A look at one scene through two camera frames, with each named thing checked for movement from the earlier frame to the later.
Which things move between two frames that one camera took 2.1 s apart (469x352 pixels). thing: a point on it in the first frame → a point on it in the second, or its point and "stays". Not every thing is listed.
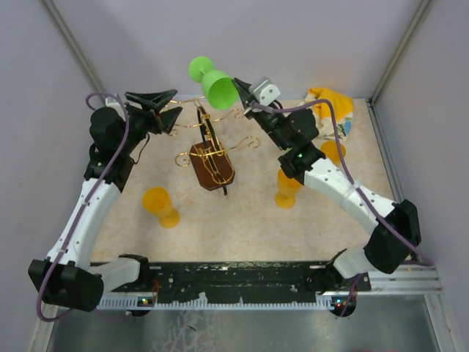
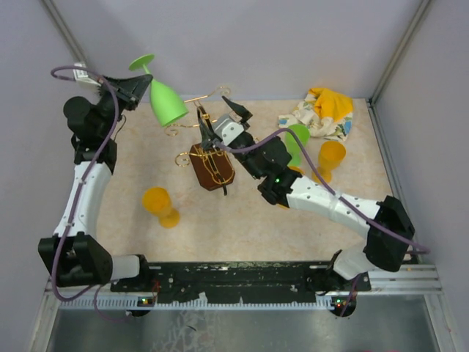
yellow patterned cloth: x=343 y=110 stays
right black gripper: x=245 y=97 → x=207 y=138
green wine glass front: x=218 y=89 → x=165 y=104
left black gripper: x=166 y=120 → x=130 y=90
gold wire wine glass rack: x=212 y=164 stays
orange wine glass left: x=156 y=199 stays
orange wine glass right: x=330 y=149 stays
